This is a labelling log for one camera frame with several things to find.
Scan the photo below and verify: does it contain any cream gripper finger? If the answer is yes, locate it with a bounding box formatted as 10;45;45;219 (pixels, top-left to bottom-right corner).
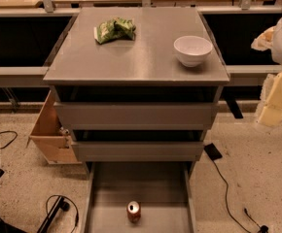
257;72;282;127

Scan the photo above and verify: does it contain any red coke can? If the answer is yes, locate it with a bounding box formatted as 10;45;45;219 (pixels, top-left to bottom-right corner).
126;201;141;223

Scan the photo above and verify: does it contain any grey top drawer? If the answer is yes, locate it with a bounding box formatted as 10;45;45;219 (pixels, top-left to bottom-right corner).
54;102;218;130

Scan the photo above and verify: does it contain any grey open bottom drawer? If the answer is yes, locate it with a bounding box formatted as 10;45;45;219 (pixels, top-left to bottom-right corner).
80;162;197;233

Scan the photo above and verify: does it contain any grey drawer cabinet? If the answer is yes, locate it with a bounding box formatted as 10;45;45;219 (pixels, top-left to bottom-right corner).
43;6;231;172

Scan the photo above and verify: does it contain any grey middle drawer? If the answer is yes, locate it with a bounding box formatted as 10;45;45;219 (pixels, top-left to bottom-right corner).
72;142;203;162

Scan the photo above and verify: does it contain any black power adapter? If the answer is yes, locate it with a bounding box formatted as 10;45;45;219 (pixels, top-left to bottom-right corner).
204;144;223;161

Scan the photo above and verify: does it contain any white ceramic bowl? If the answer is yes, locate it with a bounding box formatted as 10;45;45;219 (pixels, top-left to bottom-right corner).
173;36;213;67

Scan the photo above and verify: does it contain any green chip bag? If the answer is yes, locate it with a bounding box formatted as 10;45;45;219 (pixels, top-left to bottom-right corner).
93;17;136;45

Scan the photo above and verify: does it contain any brown cardboard box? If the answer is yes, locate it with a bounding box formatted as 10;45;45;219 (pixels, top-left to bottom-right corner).
29;92;78;164

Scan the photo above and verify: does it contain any grey metal rail right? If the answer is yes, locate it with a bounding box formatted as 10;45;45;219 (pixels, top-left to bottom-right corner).
226;65;282;86

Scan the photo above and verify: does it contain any grey metal rail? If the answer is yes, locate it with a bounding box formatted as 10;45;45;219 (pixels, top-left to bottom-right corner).
0;67;48;87
226;65;282;86

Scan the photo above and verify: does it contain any black cable on right floor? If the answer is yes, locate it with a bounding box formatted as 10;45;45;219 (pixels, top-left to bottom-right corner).
212;158;270;233

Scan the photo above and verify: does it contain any black stand with cable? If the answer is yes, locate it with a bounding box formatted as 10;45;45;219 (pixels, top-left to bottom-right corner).
37;194;80;233

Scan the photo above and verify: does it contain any grey metal rail left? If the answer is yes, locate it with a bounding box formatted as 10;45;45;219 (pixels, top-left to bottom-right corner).
0;67;48;87

